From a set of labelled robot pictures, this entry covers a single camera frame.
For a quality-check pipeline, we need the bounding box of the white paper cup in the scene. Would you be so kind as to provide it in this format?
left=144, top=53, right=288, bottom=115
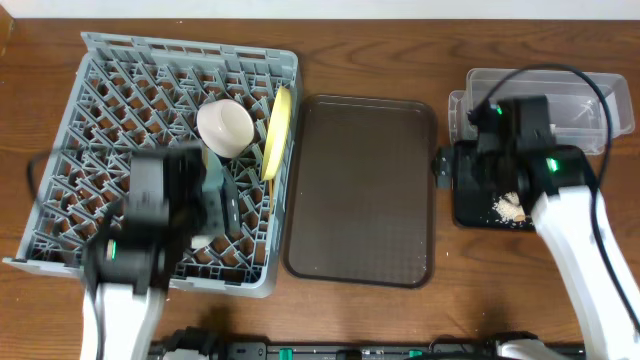
left=191, top=235, right=214, bottom=249

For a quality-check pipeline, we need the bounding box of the light blue bowl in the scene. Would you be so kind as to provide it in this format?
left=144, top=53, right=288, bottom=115
left=202, top=147, right=224, bottom=193

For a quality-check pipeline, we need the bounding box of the white bowl with rice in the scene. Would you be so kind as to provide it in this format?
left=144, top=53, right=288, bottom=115
left=196, top=99, right=254, bottom=158

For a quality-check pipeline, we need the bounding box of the yellow plate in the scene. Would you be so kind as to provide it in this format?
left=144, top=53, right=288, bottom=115
left=261, top=87, right=293, bottom=181

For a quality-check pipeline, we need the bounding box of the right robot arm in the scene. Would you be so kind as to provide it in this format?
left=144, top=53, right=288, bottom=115
left=434, top=96, right=639, bottom=359

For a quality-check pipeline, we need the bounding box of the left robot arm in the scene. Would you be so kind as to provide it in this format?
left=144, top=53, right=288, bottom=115
left=81, top=141, right=240, bottom=359

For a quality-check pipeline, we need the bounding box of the black tray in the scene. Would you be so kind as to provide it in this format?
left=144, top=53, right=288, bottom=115
left=450, top=139, right=596, bottom=232

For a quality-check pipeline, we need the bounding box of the spilled rice pile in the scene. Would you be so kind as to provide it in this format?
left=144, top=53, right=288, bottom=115
left=492, top=192, right=526, bottom=223

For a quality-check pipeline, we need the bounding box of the clear plastic bin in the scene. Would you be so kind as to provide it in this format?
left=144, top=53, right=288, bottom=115
left=448, top=68, right=635, bottom=155

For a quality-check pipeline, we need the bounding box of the brown serving tray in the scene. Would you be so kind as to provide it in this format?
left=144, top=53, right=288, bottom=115
left=282, top=95, right=437, bottom=289

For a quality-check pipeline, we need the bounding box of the grey plastic dish rack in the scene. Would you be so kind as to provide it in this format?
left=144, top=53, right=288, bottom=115
left=7, top=32, right=303, bottom=298

